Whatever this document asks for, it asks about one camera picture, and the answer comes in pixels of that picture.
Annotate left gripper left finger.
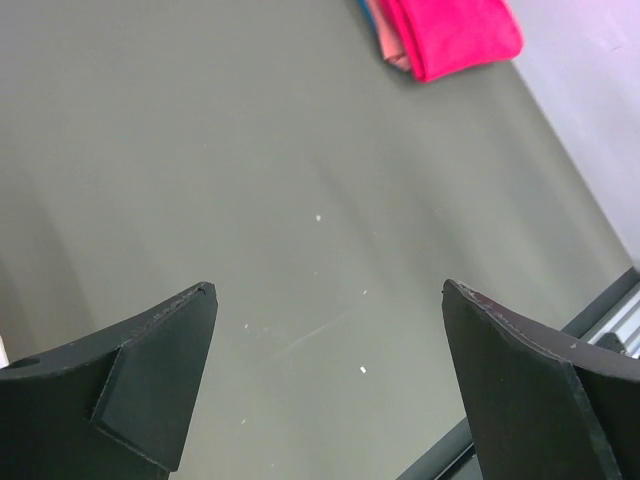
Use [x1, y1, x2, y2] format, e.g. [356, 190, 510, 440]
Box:
[1, 282, 218, 479]

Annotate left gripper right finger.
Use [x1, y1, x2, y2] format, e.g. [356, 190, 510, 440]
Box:
[442, 280, 639, 479]

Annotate magenta t shirt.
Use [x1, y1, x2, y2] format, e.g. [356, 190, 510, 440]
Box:
[380, 0, 524, 83]

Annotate folded salmon pink t shirt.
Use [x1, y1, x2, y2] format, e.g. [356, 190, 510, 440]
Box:
[358, 0, 411, 72]

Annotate aluminium frame rail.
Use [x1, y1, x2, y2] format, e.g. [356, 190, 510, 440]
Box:
[561, 268, 639, 359]

